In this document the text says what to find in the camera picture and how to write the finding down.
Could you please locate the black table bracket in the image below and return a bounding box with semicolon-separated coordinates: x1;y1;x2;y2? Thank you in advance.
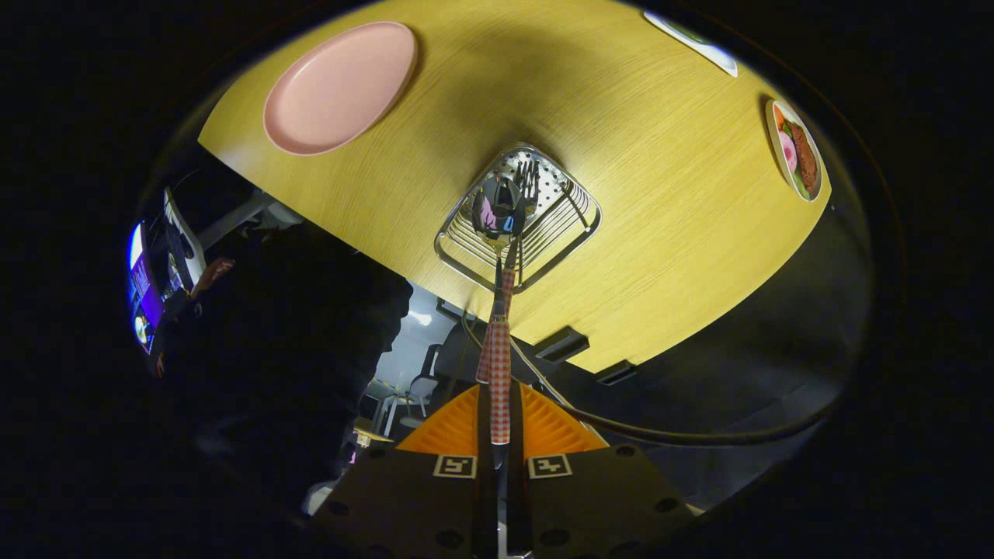
534;326;590;364
596;359;639;387

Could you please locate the metal wire basket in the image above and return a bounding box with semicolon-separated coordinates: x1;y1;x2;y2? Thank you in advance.
433;143;603;294

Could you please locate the white coaster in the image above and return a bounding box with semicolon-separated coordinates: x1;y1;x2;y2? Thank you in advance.
643;9;739;78

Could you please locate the pink plate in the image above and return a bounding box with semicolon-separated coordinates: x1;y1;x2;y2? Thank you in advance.
262;21;419;157

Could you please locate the grey chair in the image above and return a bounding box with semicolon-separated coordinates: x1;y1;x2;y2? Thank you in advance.
365;342;447;439

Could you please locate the plate of food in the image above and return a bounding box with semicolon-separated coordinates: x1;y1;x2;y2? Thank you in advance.
765;99;824;203

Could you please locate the person's dark clothing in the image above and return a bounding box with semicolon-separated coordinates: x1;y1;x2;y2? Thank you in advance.
151;221;414;529

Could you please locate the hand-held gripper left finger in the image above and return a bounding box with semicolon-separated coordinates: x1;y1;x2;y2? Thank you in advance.
311;384;498;559

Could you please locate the metal fork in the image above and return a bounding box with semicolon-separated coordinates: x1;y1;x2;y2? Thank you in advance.
475;159;542;385

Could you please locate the black cable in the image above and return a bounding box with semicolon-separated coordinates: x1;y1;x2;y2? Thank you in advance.
462;307;843;447

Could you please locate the white stand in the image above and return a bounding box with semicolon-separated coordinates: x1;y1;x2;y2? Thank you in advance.
198;193;305;251

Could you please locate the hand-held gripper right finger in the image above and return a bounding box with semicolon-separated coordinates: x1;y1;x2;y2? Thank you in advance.
509;382;696;556

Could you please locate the spoon with checked handle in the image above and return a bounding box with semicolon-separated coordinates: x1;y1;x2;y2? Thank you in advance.
471;175;527;446

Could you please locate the computer monitor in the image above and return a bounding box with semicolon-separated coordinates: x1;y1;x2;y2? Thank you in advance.
127;223;165;355

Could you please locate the white laptop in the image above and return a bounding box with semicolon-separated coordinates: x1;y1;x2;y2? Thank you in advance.
162;186;207;292

